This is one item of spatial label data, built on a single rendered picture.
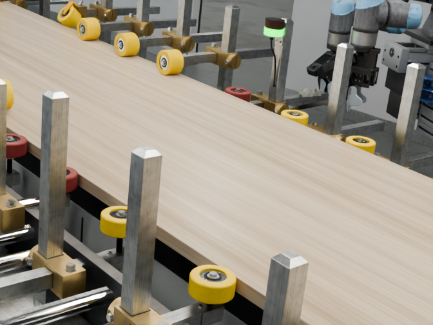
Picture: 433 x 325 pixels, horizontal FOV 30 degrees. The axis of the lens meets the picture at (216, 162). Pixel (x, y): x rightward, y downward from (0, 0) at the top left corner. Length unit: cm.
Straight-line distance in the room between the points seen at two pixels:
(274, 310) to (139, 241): 31
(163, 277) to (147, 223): 37
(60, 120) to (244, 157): 63
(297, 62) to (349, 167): 387
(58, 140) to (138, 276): 31
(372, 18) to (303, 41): 340
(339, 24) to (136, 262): 162
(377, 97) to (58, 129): 416
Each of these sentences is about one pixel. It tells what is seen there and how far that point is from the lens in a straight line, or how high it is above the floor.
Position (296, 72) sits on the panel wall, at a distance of 585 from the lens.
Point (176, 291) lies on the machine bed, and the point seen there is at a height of 77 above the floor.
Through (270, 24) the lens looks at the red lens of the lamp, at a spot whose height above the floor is 112.
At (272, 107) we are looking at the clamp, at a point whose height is 86.
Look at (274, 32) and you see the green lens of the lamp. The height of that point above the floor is 110.
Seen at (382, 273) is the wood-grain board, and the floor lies 90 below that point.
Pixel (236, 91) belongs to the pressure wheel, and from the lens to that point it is 251.
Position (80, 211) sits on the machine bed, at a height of 79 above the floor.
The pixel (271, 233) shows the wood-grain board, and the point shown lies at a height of 90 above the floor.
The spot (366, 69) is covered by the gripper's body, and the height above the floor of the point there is 104.
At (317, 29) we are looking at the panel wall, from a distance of 570.
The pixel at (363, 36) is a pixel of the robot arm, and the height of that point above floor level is 113.
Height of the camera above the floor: 156
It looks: 20 degrees down
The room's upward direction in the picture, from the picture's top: 6 degrees clockwise
